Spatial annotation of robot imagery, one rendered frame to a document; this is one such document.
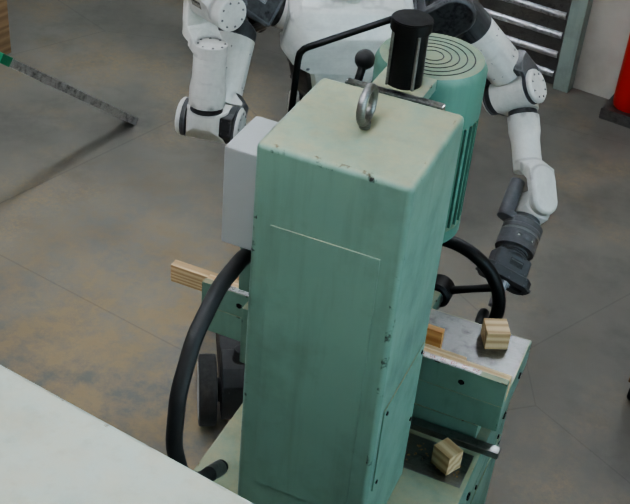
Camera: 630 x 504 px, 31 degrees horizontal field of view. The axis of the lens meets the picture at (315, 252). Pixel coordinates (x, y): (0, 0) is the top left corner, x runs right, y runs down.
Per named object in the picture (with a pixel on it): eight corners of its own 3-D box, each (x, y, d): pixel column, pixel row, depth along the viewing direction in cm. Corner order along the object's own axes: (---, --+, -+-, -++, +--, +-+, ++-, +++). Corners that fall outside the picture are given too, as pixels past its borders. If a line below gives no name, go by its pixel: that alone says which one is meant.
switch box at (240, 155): (287, 219, 171) (294, 125, 162) (257, 253, 163) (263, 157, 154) (250, 207, 173) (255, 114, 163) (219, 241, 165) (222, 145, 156)
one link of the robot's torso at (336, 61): (254, 11, 271) (266, -101, 239) (396, 15, 275) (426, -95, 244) (260, 115, 257) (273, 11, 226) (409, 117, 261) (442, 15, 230)
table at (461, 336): (540, 336, 229) (546, 313, 226) (497, 433, 206) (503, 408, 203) (266, 247, 247) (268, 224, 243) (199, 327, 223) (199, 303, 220)
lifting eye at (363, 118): (378, 119, 157) (383, 76, 153) (361, 139, 152) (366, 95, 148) (367, 116, 157) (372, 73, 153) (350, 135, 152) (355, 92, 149)
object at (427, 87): (431, 120, 172) (447, 15, 162) (413, 144, 166) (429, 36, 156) (381, 106, 174) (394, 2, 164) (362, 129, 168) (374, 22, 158)
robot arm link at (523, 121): (513, 168, 264) (506, 87, 268) (553, 159, 258) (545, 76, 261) (489, 161, 256) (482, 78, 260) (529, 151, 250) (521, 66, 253)
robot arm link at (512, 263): (515, 300, 255) (532, 254, 259) (536, 290, 246) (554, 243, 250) (467, 273, 252) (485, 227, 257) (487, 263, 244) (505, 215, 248)
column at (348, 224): (405, 474, 202) (469, 115, 160) (358, 565, 185) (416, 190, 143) (289, 431, 208) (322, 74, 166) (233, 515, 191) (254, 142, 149)
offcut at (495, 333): (503, 334, 220) (506, 318, 217) (507, 349, 216) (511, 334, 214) (480, 333, 219) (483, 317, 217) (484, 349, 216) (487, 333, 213)
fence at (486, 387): (504, 403, 204) (509, 380, 201) (501, 408, 203) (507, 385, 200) (204, 299, 221) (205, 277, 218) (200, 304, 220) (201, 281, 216)
